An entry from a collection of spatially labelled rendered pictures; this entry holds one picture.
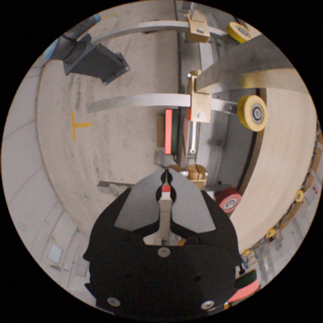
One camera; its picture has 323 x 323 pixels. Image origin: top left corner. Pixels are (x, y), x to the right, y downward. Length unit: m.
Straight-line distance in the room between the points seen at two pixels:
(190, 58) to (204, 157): 0.43
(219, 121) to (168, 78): 0.73
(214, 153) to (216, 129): 0.12
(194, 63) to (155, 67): 0.77
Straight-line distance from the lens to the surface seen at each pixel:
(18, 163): 2.62
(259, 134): 0.32
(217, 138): 0.55
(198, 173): 0.29
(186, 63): 0.44
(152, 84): 1.13
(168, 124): 0.40
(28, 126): 2.69
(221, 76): 0.15
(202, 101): 0.28
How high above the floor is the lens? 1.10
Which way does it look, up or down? 63 degrees down
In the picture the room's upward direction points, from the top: 175 degrees counter-clockwise
